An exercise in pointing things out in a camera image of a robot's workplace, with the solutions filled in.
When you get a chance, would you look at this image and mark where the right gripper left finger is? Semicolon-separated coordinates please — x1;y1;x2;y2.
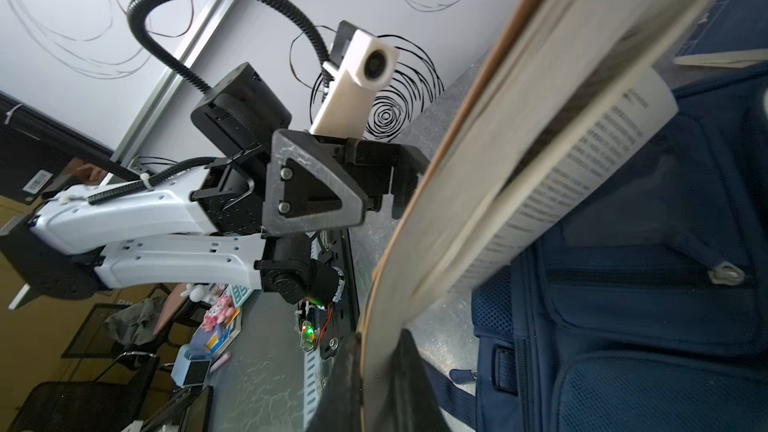
306;333;362;432

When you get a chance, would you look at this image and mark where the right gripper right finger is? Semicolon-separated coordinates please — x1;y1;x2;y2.
392;329;450;432

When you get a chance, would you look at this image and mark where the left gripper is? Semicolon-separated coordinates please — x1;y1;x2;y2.
262;129;429;236

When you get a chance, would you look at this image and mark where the navy blue student backpack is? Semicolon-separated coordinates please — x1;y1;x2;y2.
426;0;767;431

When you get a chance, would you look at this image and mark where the brown hardcover book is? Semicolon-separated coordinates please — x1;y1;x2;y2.
353;0;713;431

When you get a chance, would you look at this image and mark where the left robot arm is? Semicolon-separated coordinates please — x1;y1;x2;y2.
1;63;428;306

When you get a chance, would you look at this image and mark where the white slotted cable duct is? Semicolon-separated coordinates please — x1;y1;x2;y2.
303;350;323;429

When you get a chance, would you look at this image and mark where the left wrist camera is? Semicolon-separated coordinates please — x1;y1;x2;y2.
309;21;399;139

